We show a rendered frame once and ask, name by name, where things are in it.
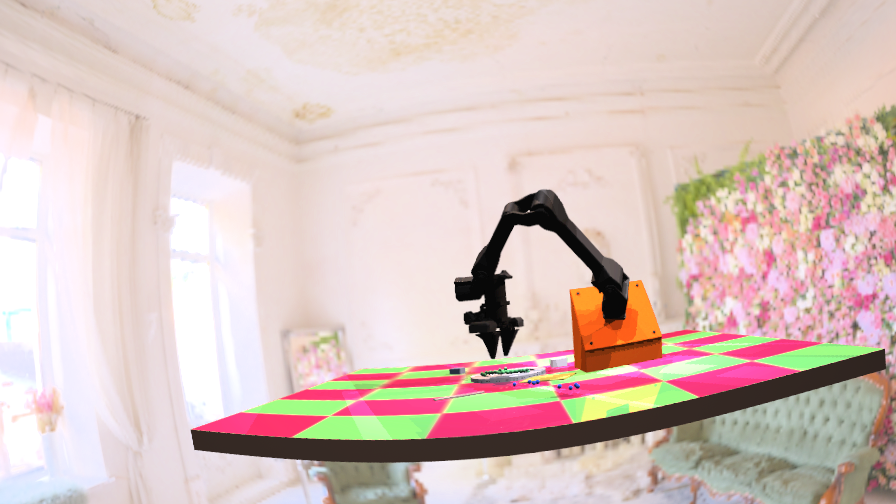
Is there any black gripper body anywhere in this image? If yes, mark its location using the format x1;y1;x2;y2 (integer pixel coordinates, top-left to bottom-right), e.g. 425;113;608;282
469;297;524;334

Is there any white round tray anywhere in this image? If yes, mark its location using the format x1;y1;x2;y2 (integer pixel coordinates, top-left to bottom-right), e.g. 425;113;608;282
471;367;546;384

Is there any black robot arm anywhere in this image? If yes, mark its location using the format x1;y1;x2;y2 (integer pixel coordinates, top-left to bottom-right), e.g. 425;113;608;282
454;189;630;319

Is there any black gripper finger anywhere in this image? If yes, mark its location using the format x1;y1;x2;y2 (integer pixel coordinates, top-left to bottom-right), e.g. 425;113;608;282
475;332;501;359
496;329;520;356

